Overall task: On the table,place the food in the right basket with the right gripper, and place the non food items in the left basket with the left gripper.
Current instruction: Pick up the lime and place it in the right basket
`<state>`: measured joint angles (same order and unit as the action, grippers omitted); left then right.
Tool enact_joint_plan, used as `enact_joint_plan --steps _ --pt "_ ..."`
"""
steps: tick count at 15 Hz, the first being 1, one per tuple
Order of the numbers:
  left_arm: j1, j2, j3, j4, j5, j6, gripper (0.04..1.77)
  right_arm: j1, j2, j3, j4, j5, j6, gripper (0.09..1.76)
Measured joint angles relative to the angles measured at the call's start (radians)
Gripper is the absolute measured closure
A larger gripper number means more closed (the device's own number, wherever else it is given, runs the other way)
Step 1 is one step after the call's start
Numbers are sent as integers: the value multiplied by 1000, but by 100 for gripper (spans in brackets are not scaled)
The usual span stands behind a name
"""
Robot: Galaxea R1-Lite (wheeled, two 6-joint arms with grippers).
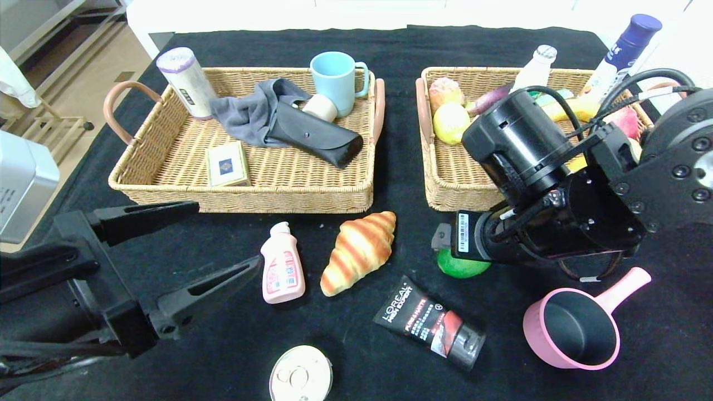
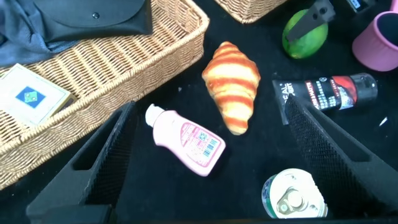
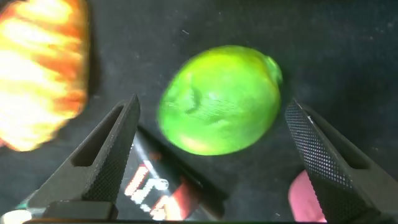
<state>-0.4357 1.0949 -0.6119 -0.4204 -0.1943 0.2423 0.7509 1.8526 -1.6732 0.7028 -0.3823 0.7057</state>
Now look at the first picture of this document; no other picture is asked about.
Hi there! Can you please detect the yellow lemon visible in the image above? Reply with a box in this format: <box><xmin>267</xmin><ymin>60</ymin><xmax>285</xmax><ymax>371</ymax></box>
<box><xmin>433</xmin><ymin>102</ymin><xmax>471</xmax><ymax>145</ymax></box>

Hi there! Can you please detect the small beige cup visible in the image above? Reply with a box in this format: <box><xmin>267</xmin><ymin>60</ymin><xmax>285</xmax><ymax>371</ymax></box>
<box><xmin>302</xmin><ymin>94</ymin><xmax>339</xmax><ymax>123</ymax></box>

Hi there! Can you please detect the orange pink peach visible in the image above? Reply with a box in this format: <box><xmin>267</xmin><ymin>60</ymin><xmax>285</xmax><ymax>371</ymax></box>
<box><xmin>428</xmin><ymin>77</ymin><xmax>466</xmax><ymax>112</ymax></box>

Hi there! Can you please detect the pink saucepan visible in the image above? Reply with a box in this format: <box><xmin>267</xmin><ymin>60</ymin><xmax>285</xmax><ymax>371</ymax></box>
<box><xmin>522</xmin><ymin>267</ymin><xmax>652</xmax><ymax>371</ymax></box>

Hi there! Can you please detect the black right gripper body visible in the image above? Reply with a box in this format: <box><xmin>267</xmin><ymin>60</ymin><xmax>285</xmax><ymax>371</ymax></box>
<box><xmin>451</xmin><ymin>210</ymin><xmax>496</xmax><ymax>261</ymax></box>

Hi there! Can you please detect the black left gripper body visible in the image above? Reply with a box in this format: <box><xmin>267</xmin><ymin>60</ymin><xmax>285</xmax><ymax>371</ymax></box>
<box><xmin>0</xmin><ymin>210</ymin><xmax>159</xmax><ymax>359</ymax></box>

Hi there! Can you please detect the white tumbler with purple lid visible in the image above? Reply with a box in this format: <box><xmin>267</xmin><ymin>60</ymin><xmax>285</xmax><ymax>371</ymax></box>
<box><xmin>156</xmin><ymin>47</ymin><xmax>217</xmax><ymax>121</ymax></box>

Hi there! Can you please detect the wicker basket with handles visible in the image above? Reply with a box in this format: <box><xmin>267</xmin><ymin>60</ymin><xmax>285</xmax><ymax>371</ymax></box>
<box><xmin>103</xmin><ymin>67</ymin><xmax>386</xmax><ymax>214</ymax></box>
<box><xmin>416</xmin><ymin>67</ymin><xmax>675</xmax><ymax>212</ymax></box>

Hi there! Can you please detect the grey shelf frame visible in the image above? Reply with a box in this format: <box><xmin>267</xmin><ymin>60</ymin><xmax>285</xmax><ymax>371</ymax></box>
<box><xmin>0</xmin><ymin>0</ymin><xmax>130</xmax><ymax>70</ymax></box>

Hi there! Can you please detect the green lime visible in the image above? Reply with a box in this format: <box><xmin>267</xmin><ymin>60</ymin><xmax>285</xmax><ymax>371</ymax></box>
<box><xmin>437</xmin><ymin>248</ymin><xmax>492</xmax><ymax>279</ymax></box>

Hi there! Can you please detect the pink plastic bottle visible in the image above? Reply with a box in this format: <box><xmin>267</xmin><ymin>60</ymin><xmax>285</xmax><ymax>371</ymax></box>
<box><xmin>260</xmin><ymin>222</ymin><xmax>306</xmax><ymax>305</ymax></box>

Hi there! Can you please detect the white bottle with blue cap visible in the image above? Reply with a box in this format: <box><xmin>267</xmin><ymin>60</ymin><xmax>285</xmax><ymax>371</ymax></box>
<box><xmin>582</xmin><ymin>13</ymin><xmax>663</xmax><ymax>104</ymax></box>

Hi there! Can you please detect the beige card box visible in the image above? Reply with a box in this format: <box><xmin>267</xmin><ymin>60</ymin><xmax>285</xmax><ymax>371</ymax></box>
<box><xmin>205</xmin><ymin>140</ymin><xmax>251</xmax><ymax>187</ymax></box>

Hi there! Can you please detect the white hanging cloth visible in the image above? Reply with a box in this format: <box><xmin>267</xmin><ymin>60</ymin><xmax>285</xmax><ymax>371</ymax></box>
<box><xmin>0</xmin><ymin>47</ymin><xmax>42</xmax><ymax>109</ymax></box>

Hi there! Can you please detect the black table cloth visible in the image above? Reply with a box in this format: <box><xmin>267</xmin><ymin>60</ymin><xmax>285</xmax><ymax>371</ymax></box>
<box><xmin>0</xmin><ymin>25</ymin><xmax>713</xmax><ymax>401</ymax></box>

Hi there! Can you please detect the white milk drink bottle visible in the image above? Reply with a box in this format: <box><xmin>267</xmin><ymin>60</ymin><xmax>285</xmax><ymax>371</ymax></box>
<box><xmin>510</xmin><ymin>45</ymin><xmax>558</xmax><ymax>95</ymax></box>

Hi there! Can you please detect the yellow banana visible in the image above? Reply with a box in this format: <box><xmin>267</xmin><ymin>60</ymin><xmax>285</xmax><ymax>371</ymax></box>
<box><xmin>543</xmin><ymin>95</ymin><xmax>605</xmax><ymax>123</ymax></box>

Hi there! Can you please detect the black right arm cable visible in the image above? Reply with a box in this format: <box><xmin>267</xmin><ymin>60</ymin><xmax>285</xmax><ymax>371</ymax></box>
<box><xmin>521</xmin><ymin>68</ymin><xmax>700</xmax><ymax>140</ymax></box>

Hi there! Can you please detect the black glasses case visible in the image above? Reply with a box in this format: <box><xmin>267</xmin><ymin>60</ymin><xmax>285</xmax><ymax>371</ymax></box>
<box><xmin>263</xmin><ymin>100</ymin><xmax>364</xmax><ymax>169</ymax></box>

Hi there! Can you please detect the toy croissant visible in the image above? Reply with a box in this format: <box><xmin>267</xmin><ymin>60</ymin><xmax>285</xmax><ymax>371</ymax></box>
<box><xmin>320</xmin><ymin>211</ymin><xmax>397</xmax><ymax>297</ymax></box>

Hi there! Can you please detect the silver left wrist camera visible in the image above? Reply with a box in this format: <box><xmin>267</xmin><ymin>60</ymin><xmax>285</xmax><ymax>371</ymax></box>
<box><xmin>0</xmin><ymin>131</ymin><xmax>60</xmax><ymax>244</ymax></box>

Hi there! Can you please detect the round tin can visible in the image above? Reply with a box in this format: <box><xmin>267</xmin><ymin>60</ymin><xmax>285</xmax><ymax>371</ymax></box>
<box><xmin>269</xmin><ymin>345</ymin><xmax>334</xmax><ymax>401</ymax></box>

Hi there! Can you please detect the grey cloth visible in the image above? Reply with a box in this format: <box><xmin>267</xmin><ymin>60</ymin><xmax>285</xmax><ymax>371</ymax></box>
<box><xmin>209</xmin><ymin>78</ymin><xmax>312</xmax><ymax>148</ymax></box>

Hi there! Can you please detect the purple eggplant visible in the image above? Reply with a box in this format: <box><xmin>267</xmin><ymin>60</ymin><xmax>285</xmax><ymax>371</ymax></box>
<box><xmin>467</xmin><ymin>82</ymin><xmax>516</xmax><ymax>116</ymax></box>

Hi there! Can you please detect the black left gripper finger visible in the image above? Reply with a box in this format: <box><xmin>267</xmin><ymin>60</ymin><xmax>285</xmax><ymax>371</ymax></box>
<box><xmin>85</xmin><ymin>200</ymin><xmax>201</xmax><ymax>247</ymax></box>
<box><xmin>149</xmin><ymin>255</ymin><xmax>262</xmax><ymax>341</ymax></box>

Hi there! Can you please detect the black cosmetic tube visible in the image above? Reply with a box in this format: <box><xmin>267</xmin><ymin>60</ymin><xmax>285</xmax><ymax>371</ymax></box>
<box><xmin>373</xmin><ymin>275</ymin><xmax>487</xmax><ymax>372</ymax></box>

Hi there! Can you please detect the light blue mug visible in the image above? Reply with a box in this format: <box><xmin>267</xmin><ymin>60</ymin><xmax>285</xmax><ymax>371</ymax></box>
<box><xmin>310</xmin><ymin>51</ymin><xmax>370</xmax><ymax>118</ymax></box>

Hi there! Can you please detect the red apple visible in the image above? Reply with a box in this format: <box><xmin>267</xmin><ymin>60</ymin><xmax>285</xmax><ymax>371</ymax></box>
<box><xmin>604</xmin><ymin>106</ymin><xmax>640</xmax><ymax>140</ymax></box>

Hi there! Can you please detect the wooden rack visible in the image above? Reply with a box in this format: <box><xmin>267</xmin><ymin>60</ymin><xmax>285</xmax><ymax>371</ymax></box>
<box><xmin>0</xmin><ymin>114</ymin><xmax>94</xmax><ymax>168</ymax></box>

